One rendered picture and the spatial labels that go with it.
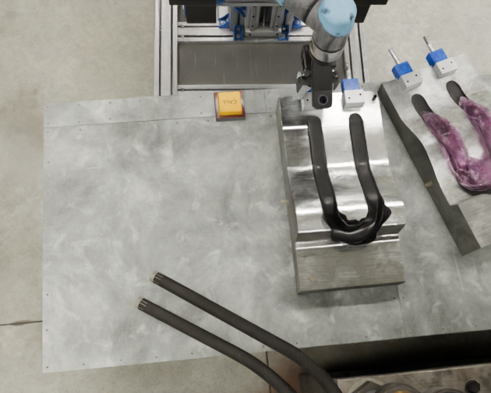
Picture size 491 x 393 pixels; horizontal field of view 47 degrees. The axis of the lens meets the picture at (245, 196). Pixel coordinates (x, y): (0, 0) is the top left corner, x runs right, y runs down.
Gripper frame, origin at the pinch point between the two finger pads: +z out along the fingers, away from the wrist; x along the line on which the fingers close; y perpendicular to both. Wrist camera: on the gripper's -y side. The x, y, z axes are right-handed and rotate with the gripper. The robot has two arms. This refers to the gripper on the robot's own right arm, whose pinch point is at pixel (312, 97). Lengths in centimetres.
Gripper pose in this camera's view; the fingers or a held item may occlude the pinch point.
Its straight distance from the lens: 147.4
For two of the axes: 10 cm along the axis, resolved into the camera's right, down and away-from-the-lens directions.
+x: -9.9, 0.8, -0.7
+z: -0.5, 2.8, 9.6
